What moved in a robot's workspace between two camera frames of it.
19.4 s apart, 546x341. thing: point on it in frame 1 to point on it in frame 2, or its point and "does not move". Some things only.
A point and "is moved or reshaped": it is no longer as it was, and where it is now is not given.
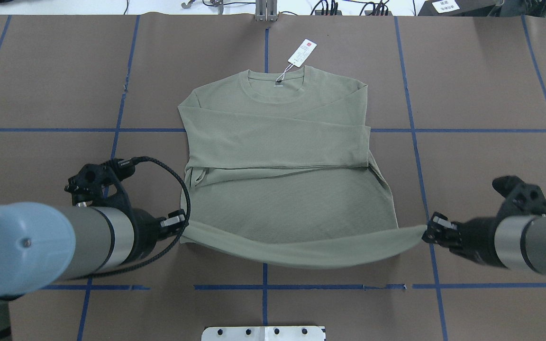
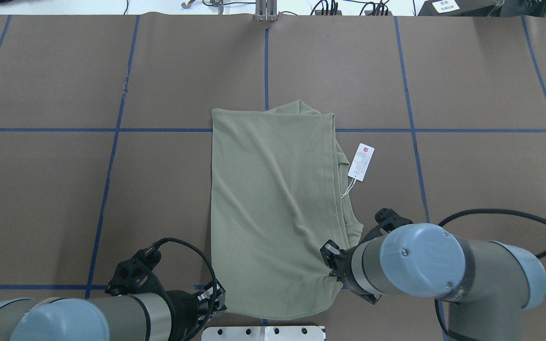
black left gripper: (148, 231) to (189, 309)
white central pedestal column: (263, 333) does not move
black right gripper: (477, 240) to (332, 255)
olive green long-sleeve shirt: (278, 170) is moved or reshaped
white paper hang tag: (303, 53) to (361, 162)
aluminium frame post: (266, 10) does not move
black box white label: (458, 8) does not move
